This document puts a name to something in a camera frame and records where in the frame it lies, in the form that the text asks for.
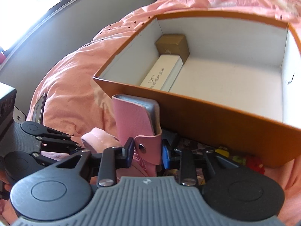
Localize illustrated card pack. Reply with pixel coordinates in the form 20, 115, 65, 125
162, 133, 228, 187

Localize black box gold lettering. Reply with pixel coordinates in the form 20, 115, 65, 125
32, 93, 47, 124

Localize yellow tape measure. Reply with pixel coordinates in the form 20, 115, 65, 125
215, 146, 230, 158

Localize pink card holder wallet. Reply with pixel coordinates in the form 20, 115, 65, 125
112, 94, 162, 178

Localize white box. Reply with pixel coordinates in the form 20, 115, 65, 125
140, 55, 183, 92

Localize small gold gift box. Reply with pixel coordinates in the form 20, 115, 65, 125
155, 34, 190, 64

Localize pink mini backpack pouch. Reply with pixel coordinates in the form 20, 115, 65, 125
71, 128, 148, 182

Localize crocheted orange green carrot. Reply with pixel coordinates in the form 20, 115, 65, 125
232, 155, 246, 166

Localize bedroom window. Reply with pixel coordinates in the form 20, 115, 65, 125
1, 0, 73, 63

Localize pink patterned duvet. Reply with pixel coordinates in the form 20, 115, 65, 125
33, 0, 300, 225

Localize orange cardboard storage box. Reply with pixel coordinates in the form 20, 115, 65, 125
94, 11, 300, 167

